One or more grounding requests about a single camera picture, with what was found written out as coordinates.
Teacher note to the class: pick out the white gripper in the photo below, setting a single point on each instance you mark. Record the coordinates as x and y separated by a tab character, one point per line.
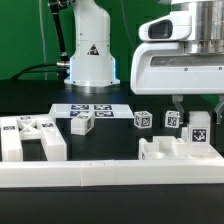
160	65

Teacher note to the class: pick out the white chair seat part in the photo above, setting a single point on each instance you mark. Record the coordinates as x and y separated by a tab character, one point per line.
171	148

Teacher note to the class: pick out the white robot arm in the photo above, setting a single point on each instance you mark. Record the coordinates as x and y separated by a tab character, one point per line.
92	65

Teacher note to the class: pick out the white tagged cube right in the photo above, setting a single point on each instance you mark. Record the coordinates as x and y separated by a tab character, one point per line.
172	119

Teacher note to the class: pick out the white tagged cube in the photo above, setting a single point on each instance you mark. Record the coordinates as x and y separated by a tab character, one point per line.
172	119
143	119

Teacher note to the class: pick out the white tagged cube left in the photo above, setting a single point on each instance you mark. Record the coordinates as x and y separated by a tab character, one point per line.
143	119

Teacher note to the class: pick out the white flat tagged plate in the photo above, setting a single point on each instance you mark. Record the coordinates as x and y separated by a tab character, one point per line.
99	110

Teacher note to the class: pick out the white boundary fence frame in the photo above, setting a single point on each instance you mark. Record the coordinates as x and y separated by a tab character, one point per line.
109	172

